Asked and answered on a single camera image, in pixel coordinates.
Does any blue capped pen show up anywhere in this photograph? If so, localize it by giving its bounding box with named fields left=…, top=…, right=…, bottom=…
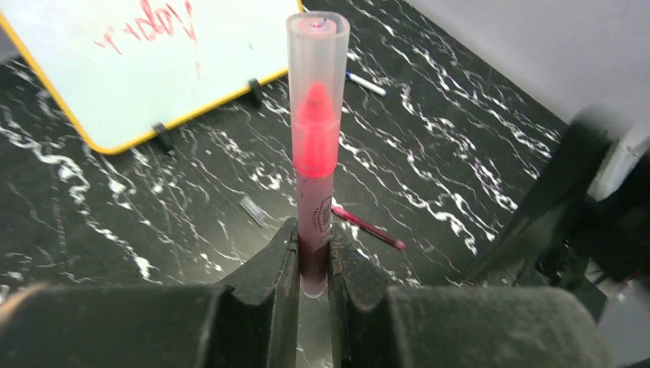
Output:
left=346, top=71, right=387, bottom=97

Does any clear grey pen cap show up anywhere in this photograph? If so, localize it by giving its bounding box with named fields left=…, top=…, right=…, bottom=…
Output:
left=239, top=195, right=268, bottom=228

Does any yellow framed whiteboard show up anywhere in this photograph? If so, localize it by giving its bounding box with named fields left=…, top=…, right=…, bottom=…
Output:
left=1, top=1, right=303, bottom=154

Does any dark pink pen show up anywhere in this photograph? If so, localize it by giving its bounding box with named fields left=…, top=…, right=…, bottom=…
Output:
left=331, top=206, right=405, bottom=251

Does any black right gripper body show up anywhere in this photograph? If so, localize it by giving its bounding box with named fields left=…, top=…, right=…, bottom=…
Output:
left=461, top=109, right=640, bottom=284

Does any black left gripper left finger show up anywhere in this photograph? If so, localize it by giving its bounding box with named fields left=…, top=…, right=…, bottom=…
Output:
left=1, top=218, right=300, bottom=367

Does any light pink pen cap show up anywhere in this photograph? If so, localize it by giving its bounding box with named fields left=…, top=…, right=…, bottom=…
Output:
left=286, top=11, right=350, bottom=177

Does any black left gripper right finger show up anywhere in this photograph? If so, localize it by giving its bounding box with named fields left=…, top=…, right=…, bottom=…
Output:
left=328, top=226, right=614, bottom=367

